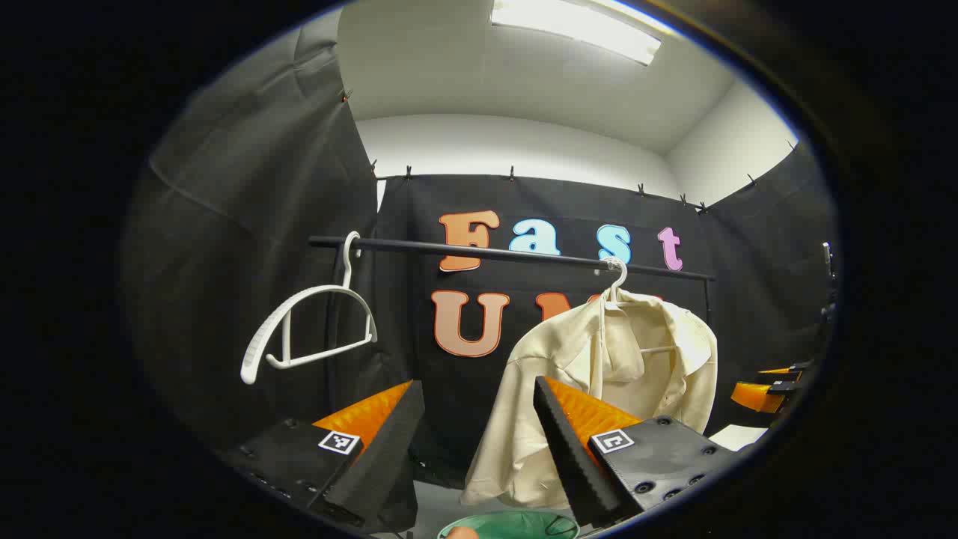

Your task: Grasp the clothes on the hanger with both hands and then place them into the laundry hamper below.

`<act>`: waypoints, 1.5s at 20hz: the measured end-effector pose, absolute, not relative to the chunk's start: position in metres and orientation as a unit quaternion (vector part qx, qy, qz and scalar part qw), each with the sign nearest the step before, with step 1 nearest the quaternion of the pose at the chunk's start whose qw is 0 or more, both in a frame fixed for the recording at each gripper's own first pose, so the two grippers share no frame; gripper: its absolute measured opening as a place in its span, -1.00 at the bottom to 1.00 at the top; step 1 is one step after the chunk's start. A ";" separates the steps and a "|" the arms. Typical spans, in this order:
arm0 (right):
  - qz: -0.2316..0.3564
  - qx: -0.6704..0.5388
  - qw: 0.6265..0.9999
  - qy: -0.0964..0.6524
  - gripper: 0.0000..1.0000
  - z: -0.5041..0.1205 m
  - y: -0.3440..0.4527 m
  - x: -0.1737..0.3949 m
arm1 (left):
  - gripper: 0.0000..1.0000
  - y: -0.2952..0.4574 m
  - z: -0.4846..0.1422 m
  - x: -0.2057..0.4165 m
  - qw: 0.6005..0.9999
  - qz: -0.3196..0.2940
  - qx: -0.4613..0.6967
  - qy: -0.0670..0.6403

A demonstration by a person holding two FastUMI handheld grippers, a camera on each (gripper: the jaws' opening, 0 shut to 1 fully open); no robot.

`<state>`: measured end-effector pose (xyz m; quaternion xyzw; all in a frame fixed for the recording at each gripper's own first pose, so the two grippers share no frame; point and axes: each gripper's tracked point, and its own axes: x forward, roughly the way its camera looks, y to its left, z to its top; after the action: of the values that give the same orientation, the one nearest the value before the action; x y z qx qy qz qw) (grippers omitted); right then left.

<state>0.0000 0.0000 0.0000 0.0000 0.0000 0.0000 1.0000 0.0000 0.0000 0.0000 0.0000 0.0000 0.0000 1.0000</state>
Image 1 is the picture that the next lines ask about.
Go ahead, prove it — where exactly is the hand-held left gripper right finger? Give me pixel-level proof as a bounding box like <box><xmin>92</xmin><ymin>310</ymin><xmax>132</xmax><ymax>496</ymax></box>
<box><xmin>533</xmin><ymin>376</ymin><xmax>738</xmax><ymax>529</ymax></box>

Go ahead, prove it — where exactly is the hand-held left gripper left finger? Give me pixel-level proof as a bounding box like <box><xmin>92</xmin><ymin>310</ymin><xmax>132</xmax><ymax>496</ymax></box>
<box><xmin>225</xmin><ymin>380</ymin><xmax>426</xmax><ymax>534</ymax></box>

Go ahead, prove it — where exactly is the green laundry hamper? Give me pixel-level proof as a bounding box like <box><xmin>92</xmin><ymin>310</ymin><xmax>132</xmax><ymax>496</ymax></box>
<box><xmin>438</xmin><ymin>511</ymin><xmax>581</xmax><ymax>539</ymax></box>

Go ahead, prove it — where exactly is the cream hooded jacket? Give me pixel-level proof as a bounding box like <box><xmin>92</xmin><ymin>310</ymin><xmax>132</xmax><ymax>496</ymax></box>
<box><xmin>460</xmin><ymin>288</ymin><xmax>719</xmax><ymax>510</ymax></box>

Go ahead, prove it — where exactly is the white plastic hanger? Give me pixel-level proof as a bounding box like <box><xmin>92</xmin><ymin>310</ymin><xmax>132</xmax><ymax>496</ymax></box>
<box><xmin>239</xmin><ymin>231</ymin><xmax>379</xmax><ymax>386</ymax></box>
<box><xmin>595</xmin><ymin>257</ymin><xmax>678</xmax><ymax>356</ymax></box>

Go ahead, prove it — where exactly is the white grey box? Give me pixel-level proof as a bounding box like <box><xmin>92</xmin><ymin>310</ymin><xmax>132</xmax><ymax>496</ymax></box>
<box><xmin>707</xmin><ymin>424</ymin><xmax>770</xmax><ymax>452</ymax></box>

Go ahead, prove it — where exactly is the black backdrop cloth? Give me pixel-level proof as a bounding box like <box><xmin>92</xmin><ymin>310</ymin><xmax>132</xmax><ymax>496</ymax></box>
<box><xmin>120</xmin><ymin>7</ymin><xmax>839</xmax><ymax>525</ymax></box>

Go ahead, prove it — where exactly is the ceiling light panel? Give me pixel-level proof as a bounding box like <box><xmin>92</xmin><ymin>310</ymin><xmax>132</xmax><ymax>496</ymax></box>
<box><xmin>490</xmin><ymin>0</ymin><xmax>663</xmax><ymax>67</ymax></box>

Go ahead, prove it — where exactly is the black clothes rail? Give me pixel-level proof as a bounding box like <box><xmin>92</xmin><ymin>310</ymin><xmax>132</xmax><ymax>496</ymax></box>
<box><xmin>308</xmin><ymin>236</ymin><xmax>716</xmax><ymax>323</ymax></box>

